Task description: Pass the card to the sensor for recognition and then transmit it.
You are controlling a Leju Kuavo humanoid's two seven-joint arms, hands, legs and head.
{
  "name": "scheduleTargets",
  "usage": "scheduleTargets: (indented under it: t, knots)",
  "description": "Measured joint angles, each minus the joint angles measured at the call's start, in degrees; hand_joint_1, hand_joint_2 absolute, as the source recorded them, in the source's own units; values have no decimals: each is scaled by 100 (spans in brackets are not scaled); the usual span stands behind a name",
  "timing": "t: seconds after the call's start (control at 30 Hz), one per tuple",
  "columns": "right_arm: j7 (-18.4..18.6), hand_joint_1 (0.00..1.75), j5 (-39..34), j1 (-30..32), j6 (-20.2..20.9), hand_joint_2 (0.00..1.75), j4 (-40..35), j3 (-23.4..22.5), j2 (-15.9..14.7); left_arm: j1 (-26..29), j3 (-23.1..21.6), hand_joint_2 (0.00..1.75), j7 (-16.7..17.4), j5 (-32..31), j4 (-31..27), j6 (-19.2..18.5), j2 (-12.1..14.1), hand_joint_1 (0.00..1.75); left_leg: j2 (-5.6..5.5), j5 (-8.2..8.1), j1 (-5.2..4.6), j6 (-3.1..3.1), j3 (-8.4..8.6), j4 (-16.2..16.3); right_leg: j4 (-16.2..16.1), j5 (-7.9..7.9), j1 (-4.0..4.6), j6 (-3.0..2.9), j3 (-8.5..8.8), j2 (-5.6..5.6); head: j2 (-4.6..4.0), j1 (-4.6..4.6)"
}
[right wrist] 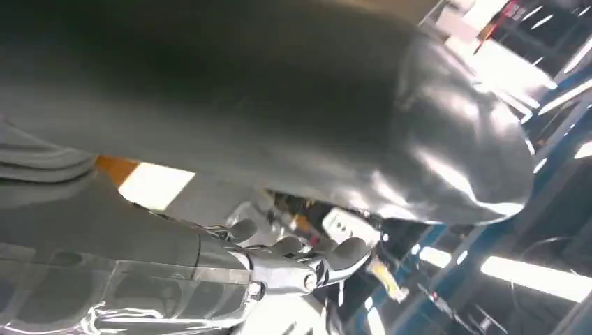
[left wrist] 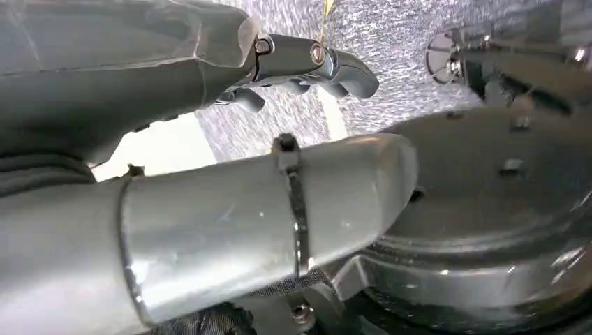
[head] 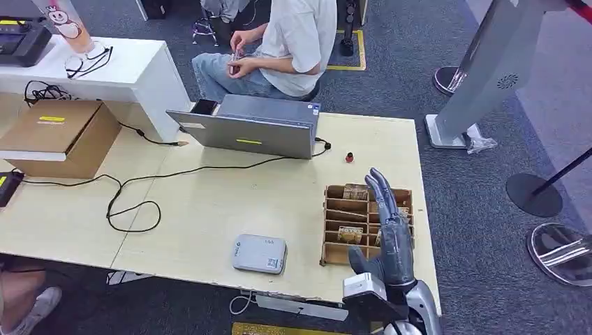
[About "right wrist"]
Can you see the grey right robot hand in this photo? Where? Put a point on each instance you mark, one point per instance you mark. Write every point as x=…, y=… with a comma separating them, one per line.
x=277, y=101

